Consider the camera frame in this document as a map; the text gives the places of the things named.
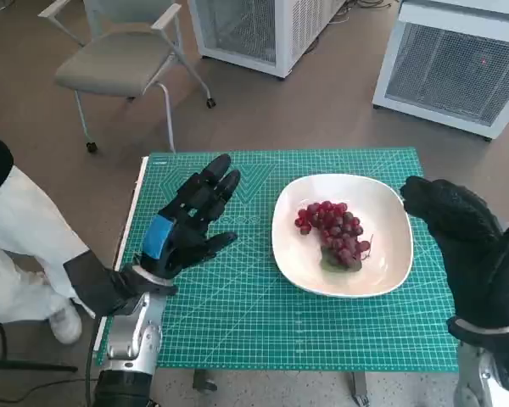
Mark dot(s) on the black knitted glove right hand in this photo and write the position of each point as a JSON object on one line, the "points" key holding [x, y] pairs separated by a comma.
{"points": [[466, 237]]}

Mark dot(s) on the black left hand blue tape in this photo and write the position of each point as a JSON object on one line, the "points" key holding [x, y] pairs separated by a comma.
{"points": [[186, 229]]}

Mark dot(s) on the purple toy grape bunch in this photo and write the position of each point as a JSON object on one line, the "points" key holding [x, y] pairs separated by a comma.
{"points": [[335, 229]]}

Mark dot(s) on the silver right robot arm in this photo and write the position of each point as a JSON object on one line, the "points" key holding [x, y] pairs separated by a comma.
{"points": [[488, 381]]}

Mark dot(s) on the white plate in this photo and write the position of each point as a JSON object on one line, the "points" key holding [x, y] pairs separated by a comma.
{"points": [[386, 263]]}

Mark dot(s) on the green cutting mat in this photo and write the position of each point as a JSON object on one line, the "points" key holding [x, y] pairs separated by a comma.
{"points": [[258, 330]]}

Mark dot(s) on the grey table leg with caster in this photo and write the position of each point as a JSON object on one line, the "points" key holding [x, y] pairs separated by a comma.
{"points": [[203, 379], [359, 386]]}

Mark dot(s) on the person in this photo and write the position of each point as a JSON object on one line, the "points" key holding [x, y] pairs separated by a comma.
{"points": [[25, 237]]}

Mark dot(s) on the white mesh cabinet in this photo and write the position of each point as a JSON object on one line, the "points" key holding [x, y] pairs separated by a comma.
{"points": [[237, 25], [445, 72]]}

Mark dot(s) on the black floor bar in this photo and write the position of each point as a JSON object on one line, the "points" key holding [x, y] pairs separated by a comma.
{"points": [[25, 364]]}

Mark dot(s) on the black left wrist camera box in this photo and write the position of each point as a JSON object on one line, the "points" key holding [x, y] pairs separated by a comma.
{"points": [[89, 280]]}

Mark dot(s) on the grey chair white frame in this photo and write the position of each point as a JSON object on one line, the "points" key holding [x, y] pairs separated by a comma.
{"points": [[106, 63]]}

